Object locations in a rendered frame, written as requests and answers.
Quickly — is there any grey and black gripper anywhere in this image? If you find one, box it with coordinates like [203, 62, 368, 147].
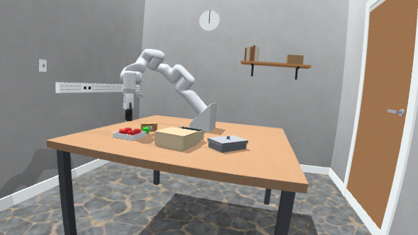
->
[123, 93, 135, 121]

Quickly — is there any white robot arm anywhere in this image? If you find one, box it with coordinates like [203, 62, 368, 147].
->
[120, 49, 207, 115]

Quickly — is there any brown cardboard box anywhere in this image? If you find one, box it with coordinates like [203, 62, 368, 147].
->
[140, 122, 157, 131]

